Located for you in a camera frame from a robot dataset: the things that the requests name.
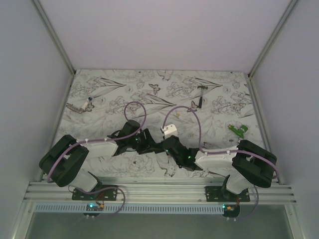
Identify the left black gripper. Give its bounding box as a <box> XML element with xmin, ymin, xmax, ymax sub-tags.
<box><xmin>128</xmin><ymin>128</ymin><xmax>159</xmax><ymax>154</ymax></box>

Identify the black fuse box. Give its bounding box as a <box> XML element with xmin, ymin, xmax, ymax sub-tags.
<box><xmin>138</xmin><ymin>147</ymin><xmax>165</xmax><ymax>155</ymax></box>

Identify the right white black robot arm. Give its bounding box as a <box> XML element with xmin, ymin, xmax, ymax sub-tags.
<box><xmin>161</xmin><ymin>124</ymin><xmax>277</xmax><ymax>202</ymax></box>

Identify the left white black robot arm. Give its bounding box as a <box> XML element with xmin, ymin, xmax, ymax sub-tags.
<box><xmin>39</xmin><ymin>119</ymin><xmax>164</xmax><ymax>200</ymax></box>

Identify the floral patterned table mat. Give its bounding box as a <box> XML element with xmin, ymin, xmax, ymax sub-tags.
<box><xmin>42</xmin><ymin>69</ymin><xmax>273</xmax><ymax>178</ymax></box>

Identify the green plastic connector part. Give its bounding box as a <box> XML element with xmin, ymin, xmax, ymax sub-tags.
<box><xmin>228</xmin><ymin>124</ymin><xmax>248</xmax><ymax>139</ymax></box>

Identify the right small circuit board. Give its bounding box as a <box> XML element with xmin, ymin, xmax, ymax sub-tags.
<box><xmin>222</xmin><ymin>204</ymin><xmax>240</xmax><ymax>213</ymax></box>

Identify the small circuit board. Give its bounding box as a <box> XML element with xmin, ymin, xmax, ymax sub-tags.
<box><xmin>86</xmin><ymin>203</ymin><xmax>104</xmax><ymax>212</ymax></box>
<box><xmin>222</xmin><ymin>204</ymin><xmax>240</xmax><ymax>213</ymax></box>

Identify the small black hammer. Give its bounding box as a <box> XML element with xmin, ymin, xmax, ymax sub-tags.
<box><xmin>197</xmin><ymin>85</ymin><xmax>208</xmax><ymax>109</ymax></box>

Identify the metal clip with blue bead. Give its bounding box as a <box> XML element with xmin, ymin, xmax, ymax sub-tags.
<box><xmin>66</xmin><ymin>97</ymin><xmax>95</xmax><ymax>114</ymax></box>

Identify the left small circuit board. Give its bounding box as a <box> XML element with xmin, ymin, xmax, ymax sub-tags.
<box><xmin>86</xmin><ymin>203</ymin><xmax>104</xmax><ymax>212</ymax></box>

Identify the aluminium rail frame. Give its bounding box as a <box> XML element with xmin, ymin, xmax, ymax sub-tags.
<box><xmin>24</xmin><ymin>177</ymin><xmax>297</xmax><ymax>205</ymax></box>

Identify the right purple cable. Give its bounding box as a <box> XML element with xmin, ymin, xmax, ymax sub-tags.
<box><xmin>161</xmin><ymin>106</ymin><xmax>279</xmax><ymax>222</ymax></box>

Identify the purple cable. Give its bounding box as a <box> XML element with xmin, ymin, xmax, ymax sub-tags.
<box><xmin>46</xmin><ymin>101</ymin><xmax>148</xmax><ymax>220</ymax></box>
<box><xmin>161</xmin><ymin>106</ymin><xmax>279</xmax><ymax>222</ymax></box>

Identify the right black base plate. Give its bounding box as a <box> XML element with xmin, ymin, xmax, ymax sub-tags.
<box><xmin>204</xmin><ymin>186</ymin><xmax>250</xmax><ymax>203</ymax></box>

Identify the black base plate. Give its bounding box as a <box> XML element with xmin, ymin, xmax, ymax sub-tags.
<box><xmin>204</xmin><ymin>186</ymin><xmax>250</xmax><ymax>203</ymax></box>
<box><xmin>71</xmin><ymin>185</ymin><xmax>118</xmax><ymax>201</ymax></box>

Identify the grey slotted cable duct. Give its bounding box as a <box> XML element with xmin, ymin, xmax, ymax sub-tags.
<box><xmin>34</xmin><ymin>203</ymin><xmax>224</xmax><ymax>215</ymax></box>

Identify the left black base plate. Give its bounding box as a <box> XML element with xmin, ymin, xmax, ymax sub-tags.
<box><xmin>71</xmin><ymin>185</ymin><xmax>118</xmax><ymax>201</ymax></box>

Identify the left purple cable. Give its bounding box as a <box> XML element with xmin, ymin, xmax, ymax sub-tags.
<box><xmin>46</xmin><ymin>101</ymin><xmax>148</xmax><ymax>220</ymax></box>

